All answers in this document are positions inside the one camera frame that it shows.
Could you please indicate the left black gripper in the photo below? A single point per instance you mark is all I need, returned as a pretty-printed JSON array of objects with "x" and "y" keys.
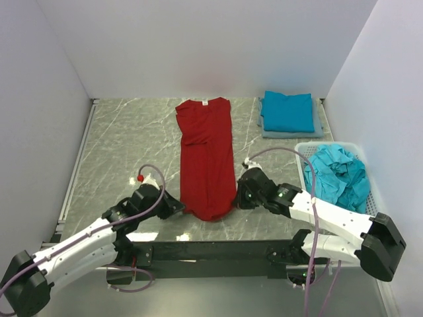
[{"x": 172, "y": 205}]

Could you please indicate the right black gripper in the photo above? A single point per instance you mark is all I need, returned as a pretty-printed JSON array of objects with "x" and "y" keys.
[{"x": 242, "y": 203}]

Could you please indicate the red t shirt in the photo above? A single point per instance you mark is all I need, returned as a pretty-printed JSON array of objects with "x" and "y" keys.
[{"x": 207, "y": 175}]

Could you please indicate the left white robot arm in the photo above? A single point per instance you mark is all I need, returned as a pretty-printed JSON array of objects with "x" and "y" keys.
[{"x": 29, "y": 279}]

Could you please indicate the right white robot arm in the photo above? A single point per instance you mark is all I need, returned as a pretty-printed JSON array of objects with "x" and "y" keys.
[{"x": 374, "y": 243}]

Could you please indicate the black base beam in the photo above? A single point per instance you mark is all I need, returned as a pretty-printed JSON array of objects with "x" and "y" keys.
[{"x": 196, "y": 259}]

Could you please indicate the folded grey-blue t shirt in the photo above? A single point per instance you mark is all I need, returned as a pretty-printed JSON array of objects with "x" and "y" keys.
[{"x": 318, "y": 126}]

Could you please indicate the folded blue t shirt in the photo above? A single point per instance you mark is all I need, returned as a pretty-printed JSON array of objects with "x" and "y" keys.
[{"x": 287, "y": 113}]

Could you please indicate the crumpled teal t shirt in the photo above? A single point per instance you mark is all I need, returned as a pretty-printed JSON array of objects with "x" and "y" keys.
[{"x": 340, "y": 178}]

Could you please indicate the white plastic basket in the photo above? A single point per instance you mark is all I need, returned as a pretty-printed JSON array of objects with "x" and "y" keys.
[{"x": 307, "y": 149}]

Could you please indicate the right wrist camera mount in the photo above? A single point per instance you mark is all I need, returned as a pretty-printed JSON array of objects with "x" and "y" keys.
[{"x": 248, "y": 164}]

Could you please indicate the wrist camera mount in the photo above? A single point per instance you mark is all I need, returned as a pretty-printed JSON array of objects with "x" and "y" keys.
[
  {"x": 147, "y": 179},
  {"x": 248, "y": 164}
]

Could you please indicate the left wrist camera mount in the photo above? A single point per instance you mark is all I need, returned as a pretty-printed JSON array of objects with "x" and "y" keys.
[{"x": 147, "y": 179}]

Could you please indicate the aluminium frame rail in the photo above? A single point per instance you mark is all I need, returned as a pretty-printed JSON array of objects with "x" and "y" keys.
[{"x": 351, "y": 237}]

